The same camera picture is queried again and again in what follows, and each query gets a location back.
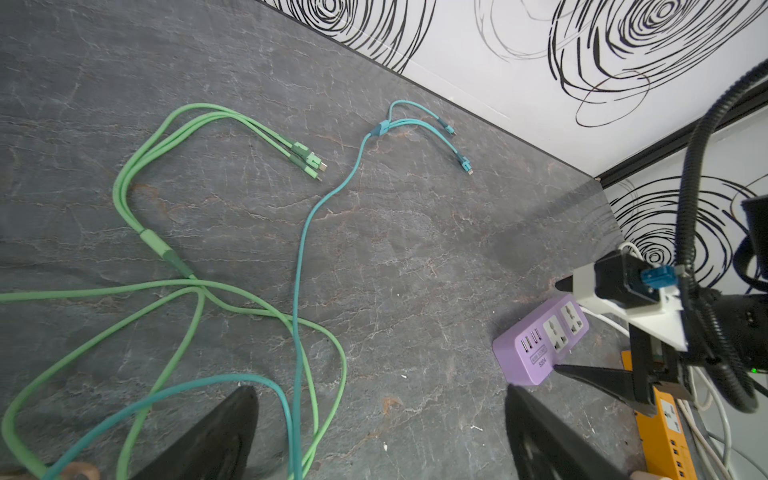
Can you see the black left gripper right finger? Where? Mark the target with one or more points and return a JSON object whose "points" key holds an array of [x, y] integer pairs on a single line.
{"points": [[544, 447]]}

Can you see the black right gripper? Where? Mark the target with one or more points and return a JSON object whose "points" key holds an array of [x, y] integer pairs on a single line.
{"points": [[727, 339]]}

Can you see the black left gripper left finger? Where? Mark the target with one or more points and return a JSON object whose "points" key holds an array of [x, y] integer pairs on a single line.
{"points": [[217, 447]]}

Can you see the orange power strip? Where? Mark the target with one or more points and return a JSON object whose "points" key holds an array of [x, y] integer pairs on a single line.
{"points": [[665, 446]]}

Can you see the purple power strip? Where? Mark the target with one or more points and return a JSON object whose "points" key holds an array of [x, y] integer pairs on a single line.
{"points": [[527, 351]]}

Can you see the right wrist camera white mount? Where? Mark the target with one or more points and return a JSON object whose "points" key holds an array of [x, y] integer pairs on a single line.
{"points": [[614, 285]]}

